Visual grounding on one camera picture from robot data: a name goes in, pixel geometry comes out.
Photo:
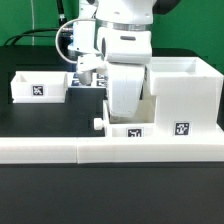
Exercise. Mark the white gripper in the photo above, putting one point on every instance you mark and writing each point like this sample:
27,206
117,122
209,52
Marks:
124,88

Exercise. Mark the white drawer cabinet box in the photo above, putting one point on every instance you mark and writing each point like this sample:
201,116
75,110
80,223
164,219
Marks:
186,94

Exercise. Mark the white drawer with marker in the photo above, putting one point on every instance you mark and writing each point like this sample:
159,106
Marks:
39,87

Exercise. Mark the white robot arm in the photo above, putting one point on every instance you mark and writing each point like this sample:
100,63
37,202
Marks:
114,39

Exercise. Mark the white marker tag sheet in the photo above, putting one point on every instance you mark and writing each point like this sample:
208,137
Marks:
98,81

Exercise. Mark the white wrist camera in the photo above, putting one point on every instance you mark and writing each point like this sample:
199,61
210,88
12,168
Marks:
86,65

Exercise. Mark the white L-shaped fence wall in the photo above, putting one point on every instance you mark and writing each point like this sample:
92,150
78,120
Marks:
90,150

